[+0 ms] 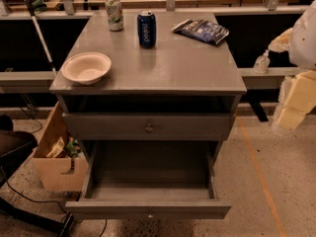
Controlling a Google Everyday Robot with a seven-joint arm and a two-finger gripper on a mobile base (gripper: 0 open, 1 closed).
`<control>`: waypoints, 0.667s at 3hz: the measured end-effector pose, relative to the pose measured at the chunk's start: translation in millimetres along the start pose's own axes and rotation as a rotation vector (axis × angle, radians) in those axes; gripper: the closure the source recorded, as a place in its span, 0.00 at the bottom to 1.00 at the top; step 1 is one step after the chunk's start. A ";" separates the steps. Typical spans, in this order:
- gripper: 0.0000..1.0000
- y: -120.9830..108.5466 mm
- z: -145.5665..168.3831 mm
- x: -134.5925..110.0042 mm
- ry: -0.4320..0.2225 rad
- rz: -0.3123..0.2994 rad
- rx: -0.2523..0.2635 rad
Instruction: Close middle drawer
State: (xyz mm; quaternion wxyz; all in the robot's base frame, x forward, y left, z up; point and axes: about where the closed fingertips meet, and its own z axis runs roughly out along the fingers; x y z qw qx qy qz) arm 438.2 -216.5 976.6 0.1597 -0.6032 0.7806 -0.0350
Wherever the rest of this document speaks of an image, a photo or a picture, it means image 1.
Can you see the padded gripper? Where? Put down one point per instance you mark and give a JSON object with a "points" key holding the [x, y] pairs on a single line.
{"points": [[304, 39]]}

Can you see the grey drawer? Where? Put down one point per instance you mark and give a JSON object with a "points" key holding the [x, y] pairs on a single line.
{"points": [[102, 126], [149, 180]]}

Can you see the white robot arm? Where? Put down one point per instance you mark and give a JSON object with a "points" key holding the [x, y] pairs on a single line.
{"points": [[307, 22]]}

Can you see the grey wooden drawer cabinet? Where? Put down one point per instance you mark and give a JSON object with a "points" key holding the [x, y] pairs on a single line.
{"points": [[178, 75]]}

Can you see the clear sanitizer pump bottle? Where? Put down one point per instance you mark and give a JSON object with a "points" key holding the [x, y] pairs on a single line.
{"points": [[262, 63]]}

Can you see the blue chip bag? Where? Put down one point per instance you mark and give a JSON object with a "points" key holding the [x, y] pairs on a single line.
{"points": [[202, 30]]}

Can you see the blue pepsi can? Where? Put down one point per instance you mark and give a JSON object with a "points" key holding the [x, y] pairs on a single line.
{"points": [[146, 28]]}

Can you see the green white soda can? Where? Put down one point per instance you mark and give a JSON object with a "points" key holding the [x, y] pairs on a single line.
{"points": [[115, 17]]}

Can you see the cardboard box with items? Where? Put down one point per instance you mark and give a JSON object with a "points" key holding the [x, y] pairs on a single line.
{"points": [[57, 171]]}

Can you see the white pole with black tip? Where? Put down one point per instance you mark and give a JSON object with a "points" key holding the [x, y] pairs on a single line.
{"points": [[41, 38]]}

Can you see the black chair base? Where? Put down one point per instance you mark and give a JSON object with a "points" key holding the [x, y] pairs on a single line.
{"points": [[15, 148]]}

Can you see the grey metal rail shelf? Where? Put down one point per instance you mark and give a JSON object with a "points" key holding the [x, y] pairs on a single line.
{"points": [[39, 82]]}

